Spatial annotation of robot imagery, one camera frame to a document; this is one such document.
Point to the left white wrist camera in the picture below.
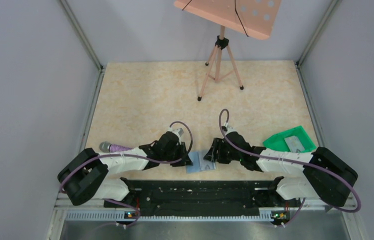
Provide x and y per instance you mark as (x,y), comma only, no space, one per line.
(177,131)

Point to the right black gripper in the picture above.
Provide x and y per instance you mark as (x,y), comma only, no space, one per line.
(213,155)

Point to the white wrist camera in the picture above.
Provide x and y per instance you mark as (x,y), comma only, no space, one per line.
(177,131)
(227,128)

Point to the purple glitter microphone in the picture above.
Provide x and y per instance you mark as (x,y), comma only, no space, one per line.
(108,147)

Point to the beige card holder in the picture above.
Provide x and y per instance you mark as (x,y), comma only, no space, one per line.
(199,164)

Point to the green plastic bin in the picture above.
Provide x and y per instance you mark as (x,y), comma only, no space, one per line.
(276,142)

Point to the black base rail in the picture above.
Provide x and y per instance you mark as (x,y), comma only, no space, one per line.
(207,198)

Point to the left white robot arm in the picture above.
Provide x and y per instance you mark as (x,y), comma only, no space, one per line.
(86,177)

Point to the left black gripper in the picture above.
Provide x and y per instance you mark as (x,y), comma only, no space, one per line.
(182,148)

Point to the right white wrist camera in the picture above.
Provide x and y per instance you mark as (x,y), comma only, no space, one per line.
(227,128)

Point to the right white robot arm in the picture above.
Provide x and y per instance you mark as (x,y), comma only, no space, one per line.
(315,175)

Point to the card in green bin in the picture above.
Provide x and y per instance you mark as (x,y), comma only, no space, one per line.
(294,144)

